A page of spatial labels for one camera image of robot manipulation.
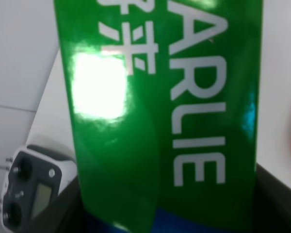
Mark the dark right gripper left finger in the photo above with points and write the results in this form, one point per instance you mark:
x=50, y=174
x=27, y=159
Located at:
x=73, y=220

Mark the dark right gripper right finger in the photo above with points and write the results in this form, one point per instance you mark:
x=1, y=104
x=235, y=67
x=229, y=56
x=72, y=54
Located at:
x=272, y=204

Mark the green blue toothpaste box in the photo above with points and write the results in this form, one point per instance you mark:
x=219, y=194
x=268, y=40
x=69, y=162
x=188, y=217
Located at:
x=163, y=98

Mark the white black robot head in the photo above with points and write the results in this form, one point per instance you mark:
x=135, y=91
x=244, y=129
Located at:
x=35, y=176

